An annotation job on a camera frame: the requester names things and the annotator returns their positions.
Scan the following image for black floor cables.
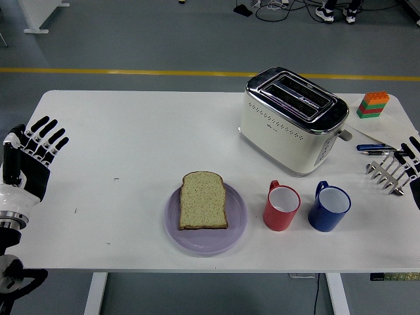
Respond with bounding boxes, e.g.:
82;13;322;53
255;0;318;22

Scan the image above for table control panel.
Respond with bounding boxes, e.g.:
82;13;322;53
369;272;420;282

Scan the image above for black hanging cable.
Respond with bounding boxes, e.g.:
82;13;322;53
313;274;321;315

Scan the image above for white table leg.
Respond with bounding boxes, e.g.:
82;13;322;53
83;272;108;315
325;272;350;315

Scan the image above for white furniture foot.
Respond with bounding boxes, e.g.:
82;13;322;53
24;0;71;34

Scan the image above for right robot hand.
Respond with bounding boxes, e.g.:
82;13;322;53
393;136;420;211

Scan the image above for white power adapter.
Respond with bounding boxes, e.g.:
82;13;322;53
251;0;289;9

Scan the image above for blue mug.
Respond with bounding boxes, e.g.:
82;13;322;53
307;180;352;233

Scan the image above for purple plate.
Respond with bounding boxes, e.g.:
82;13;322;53
163;182;248;258

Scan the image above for metal toast rack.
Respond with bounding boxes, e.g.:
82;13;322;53
365;152;414;197

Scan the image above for toy brick stack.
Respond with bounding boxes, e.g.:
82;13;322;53
356;91;390;119

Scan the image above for bread slice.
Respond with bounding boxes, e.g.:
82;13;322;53
178;171;229;231

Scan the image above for red mug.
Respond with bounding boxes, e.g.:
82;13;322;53
262;179;301;232

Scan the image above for cream and chrome toaster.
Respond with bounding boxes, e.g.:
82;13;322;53
238;66;352;179

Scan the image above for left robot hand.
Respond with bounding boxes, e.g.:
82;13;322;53
0;115;70;216

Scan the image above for blue pen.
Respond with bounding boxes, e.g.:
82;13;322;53
356;143;396;152

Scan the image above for person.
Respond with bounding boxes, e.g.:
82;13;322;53
314;0;362;24

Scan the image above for white paper sheet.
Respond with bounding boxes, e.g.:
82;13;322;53
346;104;420;150

